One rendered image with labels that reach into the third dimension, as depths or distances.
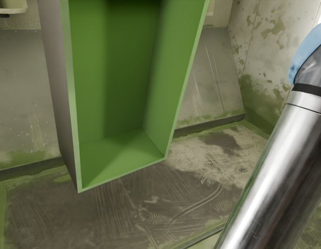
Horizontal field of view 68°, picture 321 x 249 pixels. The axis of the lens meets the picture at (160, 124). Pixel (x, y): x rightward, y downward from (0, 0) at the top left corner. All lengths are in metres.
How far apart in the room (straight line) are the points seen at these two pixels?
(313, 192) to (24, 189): 2.01
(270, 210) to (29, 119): 2.03
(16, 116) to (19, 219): 0.80
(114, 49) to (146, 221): 1.16
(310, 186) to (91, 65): 1.16
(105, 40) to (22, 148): 1.25
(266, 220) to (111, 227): 1.43
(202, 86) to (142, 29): 1.56
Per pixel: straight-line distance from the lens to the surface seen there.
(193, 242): 1.74
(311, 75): 0.43
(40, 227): 1.89
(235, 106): 3.08
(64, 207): 1.95
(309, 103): 0.42
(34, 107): 2.25
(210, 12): 2.61
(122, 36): 1.36
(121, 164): 1.55
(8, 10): 2.04
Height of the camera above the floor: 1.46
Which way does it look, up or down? 30 degrees down
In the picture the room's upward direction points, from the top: 4 degrees clockwise
